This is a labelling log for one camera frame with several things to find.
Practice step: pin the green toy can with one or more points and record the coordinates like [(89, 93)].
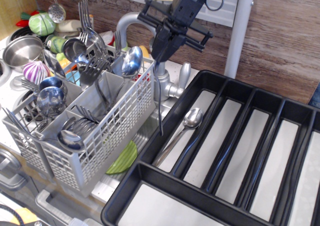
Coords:
[(55, 43)]

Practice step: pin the green toy cabbage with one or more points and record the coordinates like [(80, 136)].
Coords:
[(41, 24)]

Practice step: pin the large steel spoon upright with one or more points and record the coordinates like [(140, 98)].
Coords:
[(127, 67)]

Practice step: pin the steel fork in basket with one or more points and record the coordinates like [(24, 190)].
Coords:
[(92, 71)]

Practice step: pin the green toy plate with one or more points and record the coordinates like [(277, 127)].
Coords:
[(124, 160)]

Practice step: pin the hanging steel skimmer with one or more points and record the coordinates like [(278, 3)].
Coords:
[(57, 12)]

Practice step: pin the stack of forks in basket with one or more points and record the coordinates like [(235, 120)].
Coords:
[(83, 125)]

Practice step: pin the steel pot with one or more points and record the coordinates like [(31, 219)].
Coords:
[(21, 51)]

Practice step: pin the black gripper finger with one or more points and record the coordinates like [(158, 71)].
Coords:
[(172, 46), (162, 42)]

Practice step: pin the silver kitchen faucet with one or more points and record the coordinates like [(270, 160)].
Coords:
[(168, 88)]

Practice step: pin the yellow toy at bottom left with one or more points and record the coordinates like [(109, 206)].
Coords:
[(26, 215)]

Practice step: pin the steel spoon in tray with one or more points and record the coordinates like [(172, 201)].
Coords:
[(191, 121)]

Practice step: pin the tall steel fork at back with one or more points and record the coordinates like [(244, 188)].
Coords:
[(85, 19)]

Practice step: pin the purple white toy onion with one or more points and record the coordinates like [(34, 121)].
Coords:
[(36, 71)]

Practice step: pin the steel fork back right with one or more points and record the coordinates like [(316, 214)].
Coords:
[(118, 45)]

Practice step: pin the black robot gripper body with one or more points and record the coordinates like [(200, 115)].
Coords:
[(180, 17)]

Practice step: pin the black cutlery tray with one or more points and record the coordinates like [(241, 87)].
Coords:
[(254, 160)]

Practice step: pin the steel spoon front basket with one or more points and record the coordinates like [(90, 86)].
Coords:
[(68, 140)]

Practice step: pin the grey metal post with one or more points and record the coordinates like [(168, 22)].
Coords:
[(239, 29)]

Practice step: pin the round steel spoon bowls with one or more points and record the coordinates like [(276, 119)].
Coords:
[(52, 97)]

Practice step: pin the steel ladle spoon at back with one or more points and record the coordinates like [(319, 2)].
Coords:
[(75, 51)]

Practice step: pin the grey plastic cutlery basket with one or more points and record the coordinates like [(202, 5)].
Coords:
[(105, 133)]

